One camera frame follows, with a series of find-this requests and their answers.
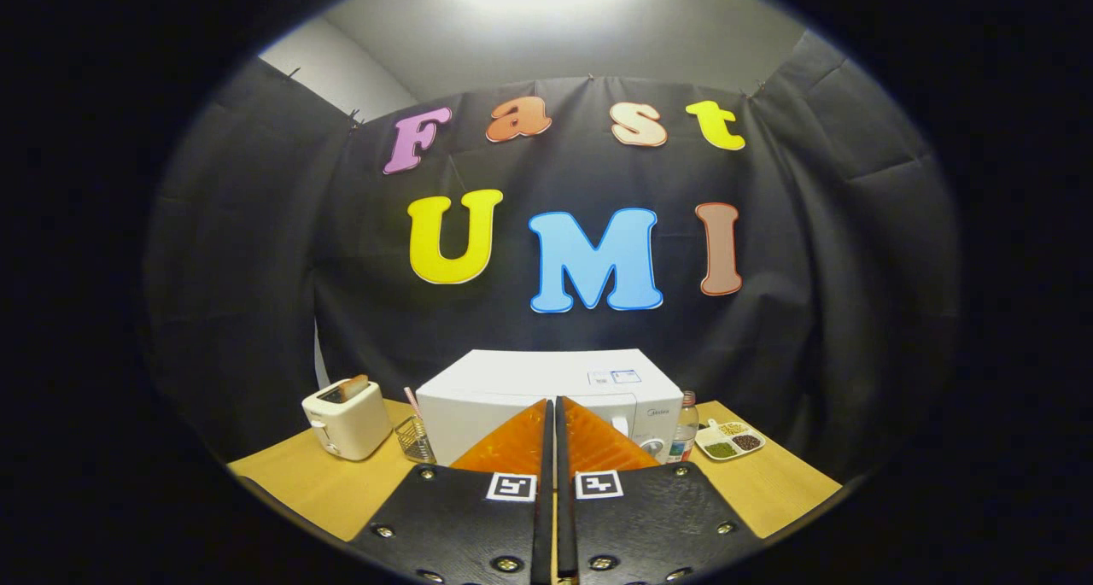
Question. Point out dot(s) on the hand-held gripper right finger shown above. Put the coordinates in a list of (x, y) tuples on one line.
[(565, 482)]

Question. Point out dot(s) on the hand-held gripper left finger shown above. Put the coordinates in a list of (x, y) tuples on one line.
[(542, 482)]

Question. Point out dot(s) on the white microwave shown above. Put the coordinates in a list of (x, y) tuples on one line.
[(478, 406)]

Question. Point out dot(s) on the clear bottle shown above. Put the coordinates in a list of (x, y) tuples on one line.
[(683, 431)]

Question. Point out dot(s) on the pink straw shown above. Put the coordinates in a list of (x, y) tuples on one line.
[(411, 401)]

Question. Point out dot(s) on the divided dish with beans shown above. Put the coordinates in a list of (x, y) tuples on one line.
[(730, 441)]

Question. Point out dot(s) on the white toaster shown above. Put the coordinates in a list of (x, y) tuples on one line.
[(350, 431)]

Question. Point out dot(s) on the toast slice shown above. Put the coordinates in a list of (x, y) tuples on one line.
[(353, 387)]

